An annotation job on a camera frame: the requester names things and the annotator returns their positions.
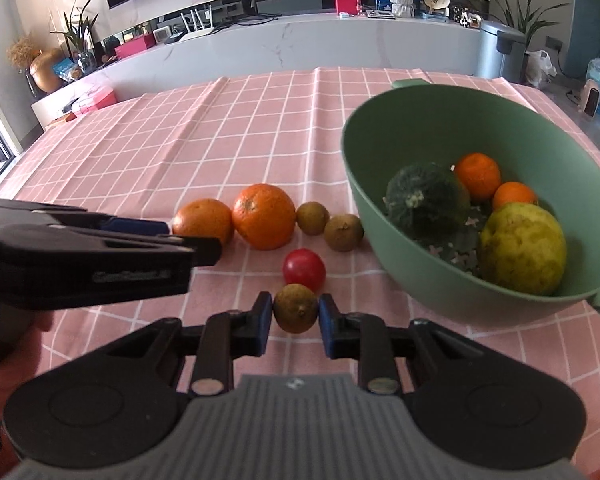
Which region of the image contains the orange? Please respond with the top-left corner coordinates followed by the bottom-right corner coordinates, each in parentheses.
top-left (492, 181), bottom-right (539, 211)
top-left (232, 183), bottom-right (296, 250)
top-left (453, 153), bottom-right (502, 204)
top-left (172, 198), bottom-right (234, 246)

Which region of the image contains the brown kiwi fruit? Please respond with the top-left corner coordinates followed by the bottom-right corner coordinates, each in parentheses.
top-left (324, 214), bottom-right (364, 252)
top-left (296, 202), bottom-right (330, 236)
top-left (273, 284), bottom-right (318, 334)

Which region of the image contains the red tomato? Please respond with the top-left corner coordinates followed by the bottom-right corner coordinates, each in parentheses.
top-left (283, 248), bottom-right (326, 292)

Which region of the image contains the pink storage box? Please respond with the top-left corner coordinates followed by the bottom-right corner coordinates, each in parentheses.
top-left (71, 86), bottom-right (118, 116)

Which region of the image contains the dark green cucumber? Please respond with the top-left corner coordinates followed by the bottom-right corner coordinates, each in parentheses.
top-left (384, 162), bottom-right (470, 242)

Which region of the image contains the yellow green pear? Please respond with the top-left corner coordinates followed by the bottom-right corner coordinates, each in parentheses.
top-left (478, 203), bottom-right (567, 296)

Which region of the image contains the magenta flat box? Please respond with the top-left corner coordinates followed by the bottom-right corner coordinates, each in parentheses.
top-left (114, 32), bottom-right (156, 60)

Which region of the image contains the copper round vase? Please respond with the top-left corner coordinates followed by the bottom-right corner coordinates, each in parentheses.
top-left (29, 48), bottom-right (65, 94)

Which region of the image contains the left potted plant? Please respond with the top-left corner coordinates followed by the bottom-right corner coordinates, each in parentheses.
top-left (53, 0), bottom-right (99, 75)

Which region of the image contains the white wifi router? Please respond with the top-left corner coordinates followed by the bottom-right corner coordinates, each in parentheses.
top-left (181, 6), bottom-right (214, 41)

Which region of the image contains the green plastic bowl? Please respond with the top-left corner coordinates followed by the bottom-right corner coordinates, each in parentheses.
top-left (341, 79), bottom-right (600, 327)

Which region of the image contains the white marble tv bench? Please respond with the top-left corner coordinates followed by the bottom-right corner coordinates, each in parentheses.
top-left (32, 14), bottom-right (480, 126)

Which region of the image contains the red box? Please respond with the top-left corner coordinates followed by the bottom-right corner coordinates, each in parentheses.
top-left (335, 0), bottom-right (358, 15)

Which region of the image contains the white plastic bag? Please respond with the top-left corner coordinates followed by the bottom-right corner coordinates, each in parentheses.
top-left (524, 50), bottom-right (557, 89)

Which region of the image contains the grey metal trash bin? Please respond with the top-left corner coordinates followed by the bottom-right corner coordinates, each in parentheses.
top-left (475, 21), bottom-right (526, 84)

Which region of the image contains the pink small heater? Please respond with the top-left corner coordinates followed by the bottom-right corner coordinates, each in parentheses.
top-left (579, 78), bottom-right (600, 117)

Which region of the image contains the potted long-leaf plant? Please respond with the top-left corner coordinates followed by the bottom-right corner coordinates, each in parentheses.
top-left (490, 0), bottom-right (569, 48)

